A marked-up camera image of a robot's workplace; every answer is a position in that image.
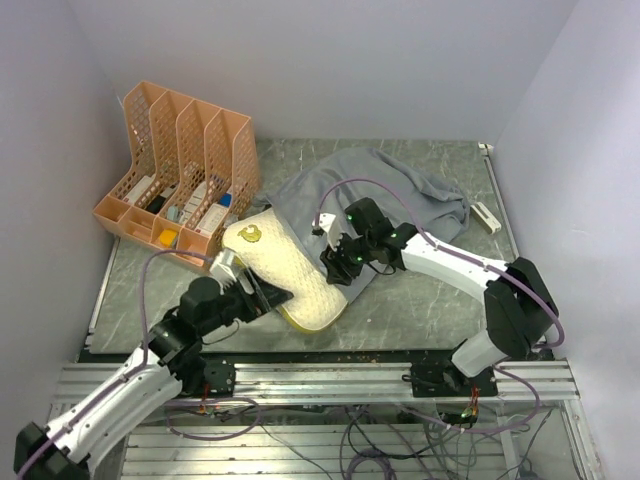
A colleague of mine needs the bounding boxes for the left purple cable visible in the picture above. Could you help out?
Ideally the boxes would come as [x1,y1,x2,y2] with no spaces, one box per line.
[14,249,263,480]

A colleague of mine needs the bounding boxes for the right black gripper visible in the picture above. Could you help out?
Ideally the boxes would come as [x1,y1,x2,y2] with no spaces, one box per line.
[319,230,375,286]

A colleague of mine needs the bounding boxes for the tangled cables under table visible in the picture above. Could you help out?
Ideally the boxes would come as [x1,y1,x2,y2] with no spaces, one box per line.
[164,399,556,480]

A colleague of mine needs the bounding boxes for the cream yellow pillow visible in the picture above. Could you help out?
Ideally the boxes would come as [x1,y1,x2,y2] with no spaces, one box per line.
[222,209,348,334]

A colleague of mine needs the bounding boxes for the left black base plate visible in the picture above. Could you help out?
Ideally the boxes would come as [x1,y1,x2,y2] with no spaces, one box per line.
[202,363,236,399]

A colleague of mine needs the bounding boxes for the aluminium mounting rail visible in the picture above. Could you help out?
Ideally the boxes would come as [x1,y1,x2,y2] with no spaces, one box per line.
[52,360,581,405]

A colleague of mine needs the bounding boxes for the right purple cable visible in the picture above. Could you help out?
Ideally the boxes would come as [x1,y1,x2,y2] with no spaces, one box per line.
[313,177,566,437]

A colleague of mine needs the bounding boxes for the white red box in organizer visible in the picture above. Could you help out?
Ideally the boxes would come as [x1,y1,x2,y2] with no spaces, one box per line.
[123,175,160,205]

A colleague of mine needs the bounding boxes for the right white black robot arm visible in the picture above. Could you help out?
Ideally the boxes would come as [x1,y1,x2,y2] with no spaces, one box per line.
[312,198,558,396]

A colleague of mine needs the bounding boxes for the purple cable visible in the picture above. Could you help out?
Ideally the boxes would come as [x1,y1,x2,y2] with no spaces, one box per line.
[313,177,566,437]
[14,249,263,480]

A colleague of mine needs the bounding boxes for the small white block on table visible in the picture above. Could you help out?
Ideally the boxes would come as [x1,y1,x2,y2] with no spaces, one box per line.
[470,202,502,235]

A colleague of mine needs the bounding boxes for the grey pillowcase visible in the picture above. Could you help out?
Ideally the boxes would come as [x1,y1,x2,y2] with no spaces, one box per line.
[254,147,470,300]

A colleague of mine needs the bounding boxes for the orange plastic file organizer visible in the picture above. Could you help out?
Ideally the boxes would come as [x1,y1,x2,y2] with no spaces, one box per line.
[93,81,261,271]

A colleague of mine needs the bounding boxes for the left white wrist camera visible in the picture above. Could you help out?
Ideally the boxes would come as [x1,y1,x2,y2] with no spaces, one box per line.
[209,248,244,288]

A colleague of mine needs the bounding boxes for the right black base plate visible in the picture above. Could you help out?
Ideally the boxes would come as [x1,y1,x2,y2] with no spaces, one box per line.
[401,362,498,398]

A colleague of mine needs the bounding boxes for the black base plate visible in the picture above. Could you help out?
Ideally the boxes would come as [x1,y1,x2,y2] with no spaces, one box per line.
[401,362,498,398]
[202,363,236,399]

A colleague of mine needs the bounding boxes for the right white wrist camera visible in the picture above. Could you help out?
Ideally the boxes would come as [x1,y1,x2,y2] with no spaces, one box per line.
[312,213,343,251]

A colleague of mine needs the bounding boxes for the blue capped item in organizer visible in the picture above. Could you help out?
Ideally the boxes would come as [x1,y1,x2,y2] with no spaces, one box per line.
[218,193,232,208]

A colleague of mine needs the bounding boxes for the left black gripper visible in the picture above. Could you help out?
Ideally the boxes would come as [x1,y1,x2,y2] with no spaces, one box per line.
[198,265,292,335]

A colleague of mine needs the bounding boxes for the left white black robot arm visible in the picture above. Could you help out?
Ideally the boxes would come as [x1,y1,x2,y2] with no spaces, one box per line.
[14,271,294,479]

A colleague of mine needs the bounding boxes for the yellow item in organizer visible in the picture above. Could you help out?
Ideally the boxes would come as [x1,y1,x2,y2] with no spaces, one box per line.
[155,229,178,249]

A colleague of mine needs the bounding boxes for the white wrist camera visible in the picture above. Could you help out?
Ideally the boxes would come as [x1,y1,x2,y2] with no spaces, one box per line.
[209,248,244,288]
[312,213,343,251]

